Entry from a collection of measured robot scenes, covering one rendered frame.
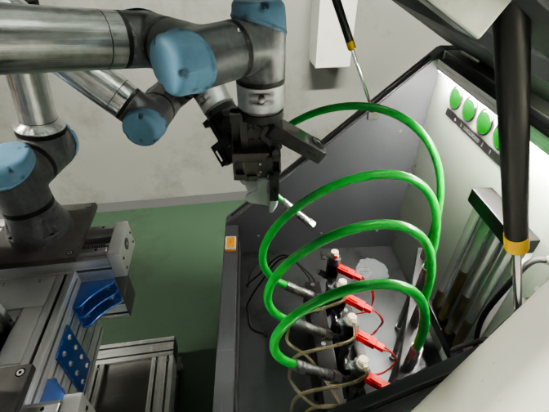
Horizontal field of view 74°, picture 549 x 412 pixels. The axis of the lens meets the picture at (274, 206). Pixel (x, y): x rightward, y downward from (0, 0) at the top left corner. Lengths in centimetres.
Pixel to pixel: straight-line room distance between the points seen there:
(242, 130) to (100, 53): 22
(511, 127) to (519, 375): 22
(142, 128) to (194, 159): 185
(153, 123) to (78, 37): 26
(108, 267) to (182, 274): 123
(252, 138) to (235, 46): 17
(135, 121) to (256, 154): 27
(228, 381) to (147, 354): 97
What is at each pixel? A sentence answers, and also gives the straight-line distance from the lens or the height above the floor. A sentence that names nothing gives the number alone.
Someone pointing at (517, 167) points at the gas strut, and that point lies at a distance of 30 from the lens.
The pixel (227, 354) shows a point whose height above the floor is 95.
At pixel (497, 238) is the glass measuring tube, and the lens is 73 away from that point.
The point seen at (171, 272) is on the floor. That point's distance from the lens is 233.
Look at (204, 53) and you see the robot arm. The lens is 47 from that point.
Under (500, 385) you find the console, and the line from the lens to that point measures 42.
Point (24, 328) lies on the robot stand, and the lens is 105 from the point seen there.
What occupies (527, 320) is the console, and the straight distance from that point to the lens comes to 39.
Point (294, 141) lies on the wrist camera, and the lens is 61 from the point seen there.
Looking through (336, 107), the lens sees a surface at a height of 142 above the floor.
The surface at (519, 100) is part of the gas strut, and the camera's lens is 27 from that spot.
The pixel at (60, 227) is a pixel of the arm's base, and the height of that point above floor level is 107.
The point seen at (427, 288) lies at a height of 121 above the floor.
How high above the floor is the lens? 168
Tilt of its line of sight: 38 degrees down
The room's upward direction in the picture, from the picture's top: straight up
